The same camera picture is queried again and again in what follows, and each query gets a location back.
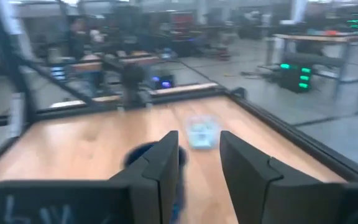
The small black box blue light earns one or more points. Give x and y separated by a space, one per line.
163 82

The black round bowl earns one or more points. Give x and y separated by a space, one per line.
135 155

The square clear plastic container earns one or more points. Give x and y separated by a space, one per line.
202 141

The shelf with red bins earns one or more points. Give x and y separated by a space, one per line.
180 21

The black table clamp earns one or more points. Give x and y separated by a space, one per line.
239 92

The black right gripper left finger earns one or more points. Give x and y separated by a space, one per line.
154 193

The wooden workbench with grey legs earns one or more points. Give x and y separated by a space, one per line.
319 38

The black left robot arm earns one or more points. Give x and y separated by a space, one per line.
132 84

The person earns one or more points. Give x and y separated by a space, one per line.
76 39

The green white sweetener packet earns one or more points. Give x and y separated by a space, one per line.
200 130

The computer tower with green lights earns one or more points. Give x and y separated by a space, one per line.
295 77

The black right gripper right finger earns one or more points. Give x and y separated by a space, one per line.
250 186

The metal rig post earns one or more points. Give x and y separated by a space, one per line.
14 77

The black aluminium table frame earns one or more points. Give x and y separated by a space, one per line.
291 130

